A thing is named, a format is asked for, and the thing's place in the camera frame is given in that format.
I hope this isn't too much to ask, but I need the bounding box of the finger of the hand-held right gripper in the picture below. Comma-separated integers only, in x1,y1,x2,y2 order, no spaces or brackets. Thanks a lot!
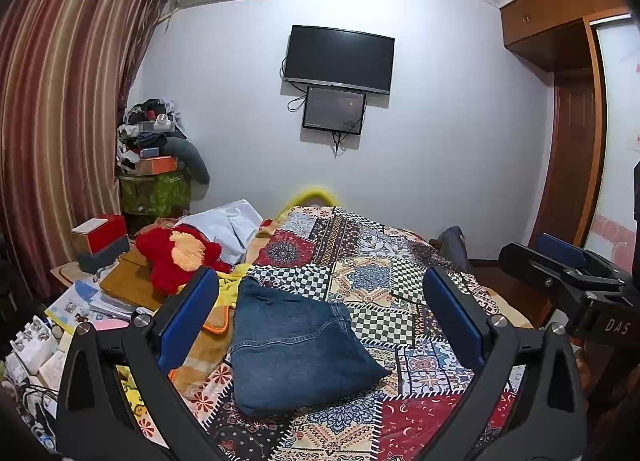
498,241,623,307
537,233,628,274

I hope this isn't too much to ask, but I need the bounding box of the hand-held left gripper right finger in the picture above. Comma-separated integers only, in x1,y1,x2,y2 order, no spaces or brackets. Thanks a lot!
400,266,588,461

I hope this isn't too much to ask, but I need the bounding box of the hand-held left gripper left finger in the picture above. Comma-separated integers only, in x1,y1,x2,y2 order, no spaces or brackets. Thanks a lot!
55,266,236,461

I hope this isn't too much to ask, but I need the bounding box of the blue denim jacket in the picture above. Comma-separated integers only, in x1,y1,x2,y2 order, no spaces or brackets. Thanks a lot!
227,276,393,417

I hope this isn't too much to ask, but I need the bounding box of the tan blanket with orange trim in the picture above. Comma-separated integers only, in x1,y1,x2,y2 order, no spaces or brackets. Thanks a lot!
170,291,238,397

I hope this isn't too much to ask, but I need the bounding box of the red plush toy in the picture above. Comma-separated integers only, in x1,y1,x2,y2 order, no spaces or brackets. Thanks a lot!
136,224,233,294

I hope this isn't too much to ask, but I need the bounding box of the mustard brown cloth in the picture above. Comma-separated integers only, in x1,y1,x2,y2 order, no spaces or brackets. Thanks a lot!
100,248,168,304

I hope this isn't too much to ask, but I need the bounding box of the brown wooden door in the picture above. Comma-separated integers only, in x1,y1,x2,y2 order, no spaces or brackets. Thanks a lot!
535,68,596,262

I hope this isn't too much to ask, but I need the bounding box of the white cloth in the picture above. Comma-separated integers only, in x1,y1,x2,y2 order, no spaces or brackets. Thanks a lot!
182,199,264,264

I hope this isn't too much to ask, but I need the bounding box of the dark grey box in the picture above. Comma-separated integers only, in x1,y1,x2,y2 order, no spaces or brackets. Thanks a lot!
77,234,132,274

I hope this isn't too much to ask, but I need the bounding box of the stack of books and papers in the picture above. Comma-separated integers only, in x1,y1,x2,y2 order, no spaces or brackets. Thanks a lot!
45,281,138,329

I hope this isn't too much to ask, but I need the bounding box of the patchwork printed blanket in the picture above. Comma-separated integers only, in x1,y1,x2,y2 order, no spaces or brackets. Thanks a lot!
200,203,531,461

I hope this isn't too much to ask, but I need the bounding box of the red and white box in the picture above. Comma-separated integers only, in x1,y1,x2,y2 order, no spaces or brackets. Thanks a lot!
71,213,128,254

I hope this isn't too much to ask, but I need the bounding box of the white sliding wardrobe door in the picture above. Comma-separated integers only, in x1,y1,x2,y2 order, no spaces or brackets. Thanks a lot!
585,16,640,272

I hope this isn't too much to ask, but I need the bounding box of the green patterned cloth cover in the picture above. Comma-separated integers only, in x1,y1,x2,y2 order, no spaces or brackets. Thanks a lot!
119,172,193,216

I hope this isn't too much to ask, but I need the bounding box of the wooden bedside table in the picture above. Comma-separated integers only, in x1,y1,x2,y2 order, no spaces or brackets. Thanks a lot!
50,261,83,292

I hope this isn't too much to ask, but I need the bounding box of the orange box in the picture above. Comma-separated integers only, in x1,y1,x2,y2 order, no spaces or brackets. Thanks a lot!
135,156,178,176

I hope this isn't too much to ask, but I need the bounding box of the grey neck pillow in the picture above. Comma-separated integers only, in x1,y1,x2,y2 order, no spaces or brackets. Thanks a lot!
162,138,211,186

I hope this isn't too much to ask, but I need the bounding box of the yellow fuzzy blanket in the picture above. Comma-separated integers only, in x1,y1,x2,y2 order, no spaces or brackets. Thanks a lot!
272,185,341,219

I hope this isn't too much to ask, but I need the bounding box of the pile of clutter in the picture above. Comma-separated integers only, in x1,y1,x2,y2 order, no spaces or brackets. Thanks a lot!
117,98,188,174

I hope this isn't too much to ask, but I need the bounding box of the wooden wardrobe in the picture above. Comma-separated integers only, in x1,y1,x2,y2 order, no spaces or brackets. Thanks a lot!
500,0,640,267

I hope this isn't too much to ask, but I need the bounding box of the striped brown curtain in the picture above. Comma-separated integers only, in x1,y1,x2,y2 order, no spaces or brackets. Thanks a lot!
0,0,176,297

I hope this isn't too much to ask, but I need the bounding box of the small black wall monitor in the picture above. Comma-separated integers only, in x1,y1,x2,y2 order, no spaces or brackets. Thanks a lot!
301,86,367,134

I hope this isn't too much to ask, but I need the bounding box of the black wall television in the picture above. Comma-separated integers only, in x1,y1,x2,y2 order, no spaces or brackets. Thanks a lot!
282,25,396,95

